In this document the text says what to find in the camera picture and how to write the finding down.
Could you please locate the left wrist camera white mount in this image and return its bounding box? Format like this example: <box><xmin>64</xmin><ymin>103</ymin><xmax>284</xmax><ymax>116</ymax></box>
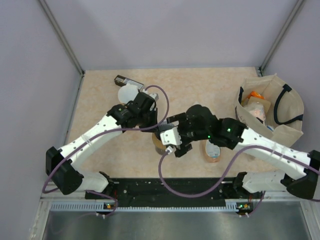
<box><xmin>148</xmin><ymin>93</ymin><xmax>159</xmax><ymax>102</ymax></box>

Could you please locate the blue cone dripper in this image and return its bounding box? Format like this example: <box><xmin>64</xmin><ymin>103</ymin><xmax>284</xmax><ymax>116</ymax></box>
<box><xmin>155</xmin><ymin>122</ymin><xmax>175</xmax><ymax>138</ymax></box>

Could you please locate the grey cable duct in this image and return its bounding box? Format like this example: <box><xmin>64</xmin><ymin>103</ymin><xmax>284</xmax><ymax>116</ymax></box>
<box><xmin>49</xmin><ymin>199</ymin><xmax>253</xmax><ymax>213</ymax></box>

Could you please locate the black rectangular box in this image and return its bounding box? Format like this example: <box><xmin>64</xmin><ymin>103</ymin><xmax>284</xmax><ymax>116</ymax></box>
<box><xmin>114</xmin><ymin>75</ymin><xmax>144</xmax><ymax>91</ymax></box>

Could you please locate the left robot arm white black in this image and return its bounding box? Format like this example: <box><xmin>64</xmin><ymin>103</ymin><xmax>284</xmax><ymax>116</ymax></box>
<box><xmin>45</xmin><ymin>92</ymin><xmax>158</xmax><ymax>199</ymax></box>

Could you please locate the beige tote bag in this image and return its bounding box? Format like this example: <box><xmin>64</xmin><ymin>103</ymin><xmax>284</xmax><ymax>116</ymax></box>
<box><xmin>233</xmin><ymin>74</ymin><xmax>304</xmax><ymax>148</ymax></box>

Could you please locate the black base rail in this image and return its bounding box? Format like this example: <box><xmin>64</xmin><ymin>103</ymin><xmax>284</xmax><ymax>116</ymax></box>
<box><xmin>84</xmin><ymin>177</ymin><xmax>253</xmax><ymax>207</ymax></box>

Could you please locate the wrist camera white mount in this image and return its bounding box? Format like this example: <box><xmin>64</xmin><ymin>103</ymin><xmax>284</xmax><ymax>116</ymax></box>
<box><xmin>160</xmin><ymin>126</ymin><xmax>182</xmax><ymax>150</ymax></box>
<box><xmin>148</xmin><ymin>93</ymin><xmax>159</xmax><ymax>102</ymax></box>

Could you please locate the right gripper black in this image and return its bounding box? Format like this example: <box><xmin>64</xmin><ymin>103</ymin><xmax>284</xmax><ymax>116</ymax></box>
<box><xmin>166</xmin><ymin>113</ymin><xmax>210</xmax><ymax>157</ymax></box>

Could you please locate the aluminium frame post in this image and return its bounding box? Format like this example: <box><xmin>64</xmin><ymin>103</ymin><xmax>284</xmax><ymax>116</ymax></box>
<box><xmin>37</xmin><ymin>0</ymin><xmax>86</xmax><ymax>76</ymax></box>
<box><xmin>255</xmin><ymin>0</ymin><xmax>306</xmax><ymax>77</ymax></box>

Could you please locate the white paper coffee filter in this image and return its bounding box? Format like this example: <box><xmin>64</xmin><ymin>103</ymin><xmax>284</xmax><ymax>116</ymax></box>
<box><xmin>117</xmin><ymin>84</ymin><xmax>139</xmax><ymax>104</ymax></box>

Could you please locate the purple cable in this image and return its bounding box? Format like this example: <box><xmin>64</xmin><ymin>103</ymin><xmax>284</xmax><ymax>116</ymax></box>
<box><xmin>41</xmin><ymin>84</ymin><xmax>170</xmax><ymax>195</ymax></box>
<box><xmin>158</xmin><ymin>144</ymin><xmax>320</xmax><ymax>202</ymax></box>

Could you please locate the right aluminium frame post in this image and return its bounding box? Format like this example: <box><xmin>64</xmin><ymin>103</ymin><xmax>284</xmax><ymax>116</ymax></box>
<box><xmin>255</xmin><ymin>0</ymin><xmax>306</xmax><ymax>77</ymax></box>

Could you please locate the orange capped bottle in bag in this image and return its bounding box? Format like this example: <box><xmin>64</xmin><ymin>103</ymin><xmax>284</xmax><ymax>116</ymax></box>
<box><xmin>247</xmin><ymin>91</ymin><xmax>265</xmax><ymax>100</ymax></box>

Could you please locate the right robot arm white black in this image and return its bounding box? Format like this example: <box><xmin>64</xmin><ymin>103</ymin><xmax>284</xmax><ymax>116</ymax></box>
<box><xmin>160</xmin><ymin>104</ymin><xmax>320</xmax><ymax>200</ymax></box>

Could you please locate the wooden ring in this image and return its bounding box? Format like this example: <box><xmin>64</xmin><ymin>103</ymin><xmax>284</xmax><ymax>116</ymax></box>
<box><xmin>151</xmin><ymin>133</ymin><xmax>167</xmax><ymax>152</ymax></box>

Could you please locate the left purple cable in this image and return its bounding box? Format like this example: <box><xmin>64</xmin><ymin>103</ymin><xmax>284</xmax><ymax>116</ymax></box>
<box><xmin>41</xmin><ymin>84</ymin><xmax>170</xmax><ymax>195</ymax></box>

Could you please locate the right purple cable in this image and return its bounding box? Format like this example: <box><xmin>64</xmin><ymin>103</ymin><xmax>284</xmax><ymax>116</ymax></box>
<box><xmin>158</xmin><ymin>144</ymin><xmax>320</xmax><ymax>202</ymax></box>

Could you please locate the glass flask carafe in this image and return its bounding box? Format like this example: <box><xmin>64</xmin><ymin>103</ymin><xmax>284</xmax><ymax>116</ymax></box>
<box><xmin>155</xmin><ymin>147</ymin><xmax>166</xmax><ymax>156</ymax></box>

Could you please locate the orange soap bottle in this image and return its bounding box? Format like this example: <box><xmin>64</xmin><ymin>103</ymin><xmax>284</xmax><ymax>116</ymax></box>
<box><xmin>201</xmin><ymin>140</ymin><xmax>221</xmax><ymax>163</ymax></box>

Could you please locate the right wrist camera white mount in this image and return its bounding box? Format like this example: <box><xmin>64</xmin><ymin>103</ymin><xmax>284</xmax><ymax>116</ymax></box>
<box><xmin>160</xmin><ymin>126</ymin><xmax>182</xmax><ymax>150</ymax></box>

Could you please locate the left aluminium frame post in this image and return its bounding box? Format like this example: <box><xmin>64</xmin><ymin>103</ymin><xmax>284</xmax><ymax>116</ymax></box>
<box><xmin>37</xmin><ymin>0</ymin><xmax>86</xmax><ymax>76</ymax></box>

